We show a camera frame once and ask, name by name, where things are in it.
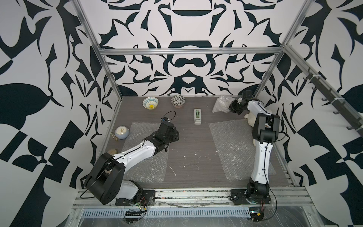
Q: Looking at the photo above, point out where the bubble wrap sheet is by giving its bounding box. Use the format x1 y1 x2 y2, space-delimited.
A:
208 119 277 182
122 122 168 183
212 96 236 113

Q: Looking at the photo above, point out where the black white patterned bowl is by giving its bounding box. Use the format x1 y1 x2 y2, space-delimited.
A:
171 95 186 108

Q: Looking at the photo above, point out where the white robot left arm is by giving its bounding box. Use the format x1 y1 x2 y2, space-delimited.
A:
85 118 179 205

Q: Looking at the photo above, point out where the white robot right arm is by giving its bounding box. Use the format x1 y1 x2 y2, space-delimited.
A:
229 90 280 198

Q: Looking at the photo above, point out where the white teddy bear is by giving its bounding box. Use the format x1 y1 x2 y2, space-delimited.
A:
244 110 273 127

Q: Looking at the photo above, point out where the yellow centre patterned bowl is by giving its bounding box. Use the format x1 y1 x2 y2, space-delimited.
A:
142 96 159 110

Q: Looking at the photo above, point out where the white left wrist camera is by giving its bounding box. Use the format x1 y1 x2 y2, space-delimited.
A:
161 117 170 124

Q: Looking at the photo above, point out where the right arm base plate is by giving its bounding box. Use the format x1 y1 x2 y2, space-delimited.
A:
229 187 271 205

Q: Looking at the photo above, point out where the black wall hook rail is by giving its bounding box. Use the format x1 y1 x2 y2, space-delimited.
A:
303 68 363 137

